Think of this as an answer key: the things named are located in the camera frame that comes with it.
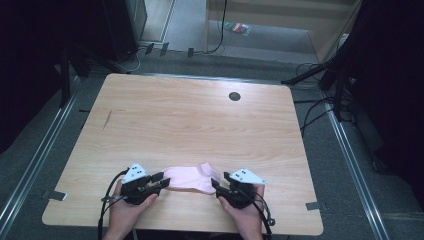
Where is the black floor cable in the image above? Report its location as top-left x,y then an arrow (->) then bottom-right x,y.
294,61 -> 336,136

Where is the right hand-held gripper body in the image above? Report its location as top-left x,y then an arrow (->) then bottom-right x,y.
218,168 -> 267,210

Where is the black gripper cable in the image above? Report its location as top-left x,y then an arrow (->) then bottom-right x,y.
97,169 -> 130,240
248,188 -> 276,240

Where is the pink sock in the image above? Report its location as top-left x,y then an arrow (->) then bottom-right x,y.
161,162 -> 222,195

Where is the black tripod stand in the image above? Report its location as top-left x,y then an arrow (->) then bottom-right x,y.
280,49 -> 356,123

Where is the black cabinet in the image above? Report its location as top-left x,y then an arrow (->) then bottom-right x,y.
100,0 -> 148,63

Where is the metal floor rail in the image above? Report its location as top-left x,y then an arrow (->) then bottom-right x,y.
0,74 -> 82,223
324,101 -> 392,240

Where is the person's left hand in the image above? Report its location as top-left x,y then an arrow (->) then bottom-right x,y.
106,179 -> 159,233

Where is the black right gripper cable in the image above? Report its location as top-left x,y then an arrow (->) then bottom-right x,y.
248,188 -> 276,240

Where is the white floor cable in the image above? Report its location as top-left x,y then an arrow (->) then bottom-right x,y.
114,46 -> 148,74

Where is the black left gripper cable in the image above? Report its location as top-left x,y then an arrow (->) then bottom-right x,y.
97,169 -> 130,240

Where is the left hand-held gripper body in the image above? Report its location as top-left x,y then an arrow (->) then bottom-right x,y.
101,162 -> 161,206

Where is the person's right hand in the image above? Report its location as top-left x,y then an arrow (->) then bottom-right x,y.
218,184 -> 266,233

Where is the black hanging cable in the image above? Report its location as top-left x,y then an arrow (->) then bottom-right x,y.
201,0 -> 229,55

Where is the colourful packet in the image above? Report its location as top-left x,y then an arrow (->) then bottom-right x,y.
223,21 -> 252,37

